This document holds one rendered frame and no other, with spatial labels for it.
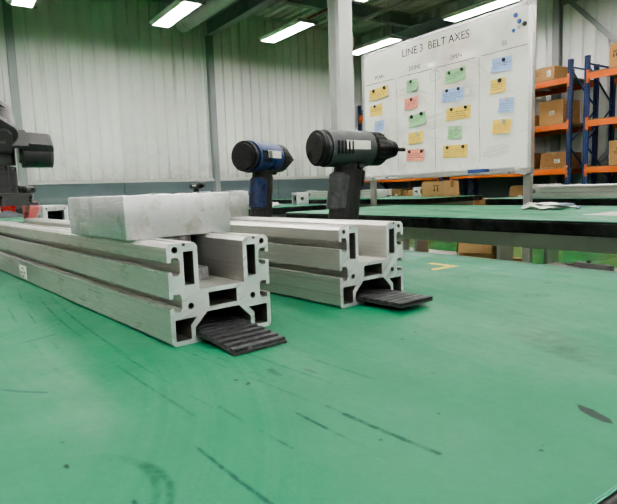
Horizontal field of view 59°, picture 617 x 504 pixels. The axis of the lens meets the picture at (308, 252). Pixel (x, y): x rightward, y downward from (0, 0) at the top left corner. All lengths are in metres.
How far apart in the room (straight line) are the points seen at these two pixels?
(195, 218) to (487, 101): 3.29
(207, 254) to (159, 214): 0.06
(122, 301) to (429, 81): 3.65
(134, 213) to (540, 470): 0.38
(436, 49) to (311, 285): 3.54
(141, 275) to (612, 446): 0.37
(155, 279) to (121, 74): 12.56
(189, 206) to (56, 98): 12.09
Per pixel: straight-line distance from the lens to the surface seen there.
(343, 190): 0.89
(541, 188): 4.18
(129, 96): 12.99
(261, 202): 1.04
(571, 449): 0.30
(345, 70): 9.33
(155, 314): 0.48
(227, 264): 0.51
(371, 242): 0.62
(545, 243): 1.98
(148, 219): 0.52
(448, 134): 3.91
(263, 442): 0.29
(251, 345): 0.44
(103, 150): 12.64
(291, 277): 0.62
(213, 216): 0.55
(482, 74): 3.79
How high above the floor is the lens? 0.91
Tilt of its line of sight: 7 degrees down
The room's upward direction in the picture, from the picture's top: 2 degrees counter-clockwise
